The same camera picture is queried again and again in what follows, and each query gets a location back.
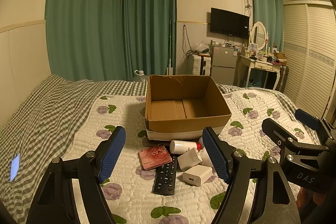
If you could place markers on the silver small fridge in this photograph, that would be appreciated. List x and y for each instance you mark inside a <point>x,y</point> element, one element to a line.
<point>223,61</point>

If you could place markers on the blue plastic basket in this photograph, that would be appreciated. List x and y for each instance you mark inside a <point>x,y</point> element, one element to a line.
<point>253,83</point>

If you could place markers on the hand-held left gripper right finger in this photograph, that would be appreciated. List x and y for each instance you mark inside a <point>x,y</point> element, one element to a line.
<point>216,155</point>

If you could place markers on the small photo frame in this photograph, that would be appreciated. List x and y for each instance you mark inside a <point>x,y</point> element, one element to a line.
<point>253,47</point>

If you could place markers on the smartphone with lit screen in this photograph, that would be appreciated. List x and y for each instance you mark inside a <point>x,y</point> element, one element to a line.
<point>15,167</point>

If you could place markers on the white bottle with red label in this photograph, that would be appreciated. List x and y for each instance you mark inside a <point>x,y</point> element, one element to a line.
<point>182,146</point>

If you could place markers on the pale grey bottle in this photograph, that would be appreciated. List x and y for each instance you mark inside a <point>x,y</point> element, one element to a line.
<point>206,158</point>

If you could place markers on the clear water jug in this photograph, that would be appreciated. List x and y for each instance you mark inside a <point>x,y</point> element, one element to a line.
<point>140,75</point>

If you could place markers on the clear plastic bag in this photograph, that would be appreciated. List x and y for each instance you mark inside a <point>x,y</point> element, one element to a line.
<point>202,48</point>

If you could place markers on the white dressing table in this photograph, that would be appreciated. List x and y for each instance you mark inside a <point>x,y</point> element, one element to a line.
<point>258,64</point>

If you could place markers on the white suitcase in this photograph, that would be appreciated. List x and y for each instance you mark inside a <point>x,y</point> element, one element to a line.
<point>199,65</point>

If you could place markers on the black remote control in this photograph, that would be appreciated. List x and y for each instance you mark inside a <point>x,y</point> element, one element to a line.
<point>165,176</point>

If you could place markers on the white slatted wardrobe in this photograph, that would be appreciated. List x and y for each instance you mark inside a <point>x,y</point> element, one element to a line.
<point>309,56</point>

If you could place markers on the black wall television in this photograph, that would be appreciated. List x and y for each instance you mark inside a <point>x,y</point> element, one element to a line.
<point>228,23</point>

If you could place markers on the dark suitcase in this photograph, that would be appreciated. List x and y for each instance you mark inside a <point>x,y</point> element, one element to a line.
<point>283,77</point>

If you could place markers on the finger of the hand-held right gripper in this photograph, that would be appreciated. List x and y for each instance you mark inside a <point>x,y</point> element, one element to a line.
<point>278,134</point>
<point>308,118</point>

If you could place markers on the white oval vanity mirror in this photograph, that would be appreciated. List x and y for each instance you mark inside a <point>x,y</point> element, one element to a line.
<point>258,33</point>

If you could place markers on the pale blue square case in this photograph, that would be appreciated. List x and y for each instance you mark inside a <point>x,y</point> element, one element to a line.
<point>189,159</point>

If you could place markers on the grey checkered bed sheet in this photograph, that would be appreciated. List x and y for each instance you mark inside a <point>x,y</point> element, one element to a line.
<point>52,113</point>

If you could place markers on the light green window curtain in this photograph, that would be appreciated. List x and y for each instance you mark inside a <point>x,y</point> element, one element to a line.
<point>265,8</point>

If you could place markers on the wide green curtain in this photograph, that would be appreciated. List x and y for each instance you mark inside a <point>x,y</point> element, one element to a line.
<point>84,16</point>

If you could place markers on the brown cardboard box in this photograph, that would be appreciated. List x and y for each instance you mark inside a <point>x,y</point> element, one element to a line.
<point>168,108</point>

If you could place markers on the narrow green curtain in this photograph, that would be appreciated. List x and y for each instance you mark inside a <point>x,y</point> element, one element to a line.
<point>149,19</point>

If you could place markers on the white flat mop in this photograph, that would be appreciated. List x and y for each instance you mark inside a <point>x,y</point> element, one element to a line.
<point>169,66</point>

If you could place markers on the pink floral card case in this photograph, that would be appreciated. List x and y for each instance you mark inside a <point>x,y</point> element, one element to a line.
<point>155,157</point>

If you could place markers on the white charger plug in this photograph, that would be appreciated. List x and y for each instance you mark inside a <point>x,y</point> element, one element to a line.
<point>197,174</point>

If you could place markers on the person's right hand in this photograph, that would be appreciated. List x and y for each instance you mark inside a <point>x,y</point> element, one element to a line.
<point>309,199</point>

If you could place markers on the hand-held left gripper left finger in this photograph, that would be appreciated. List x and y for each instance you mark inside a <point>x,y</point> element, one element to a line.
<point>113,153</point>

